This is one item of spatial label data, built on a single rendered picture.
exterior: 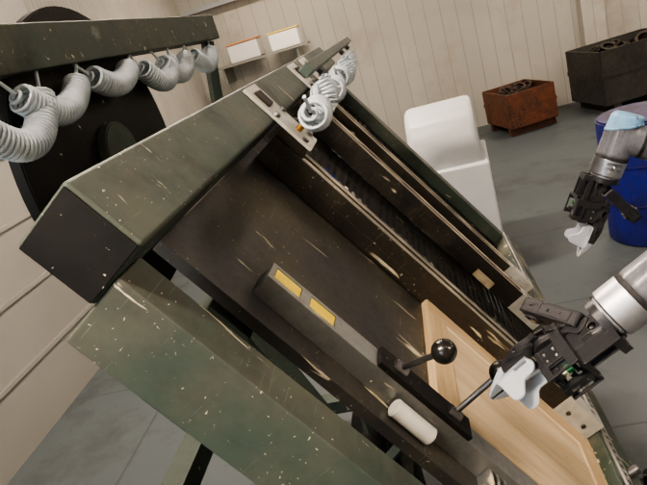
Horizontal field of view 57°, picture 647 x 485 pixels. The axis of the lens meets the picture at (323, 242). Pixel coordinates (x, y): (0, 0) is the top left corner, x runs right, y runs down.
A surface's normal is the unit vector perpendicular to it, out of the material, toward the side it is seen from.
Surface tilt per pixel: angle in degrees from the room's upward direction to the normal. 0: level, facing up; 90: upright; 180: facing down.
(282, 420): 90
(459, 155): 80
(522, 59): 90
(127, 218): 57
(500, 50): 90
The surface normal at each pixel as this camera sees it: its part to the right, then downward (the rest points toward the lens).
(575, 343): -0.74, -0.48
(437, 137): -0.25, 0.20
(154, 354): -0.11, 0.37
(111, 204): 0.66, -0.67
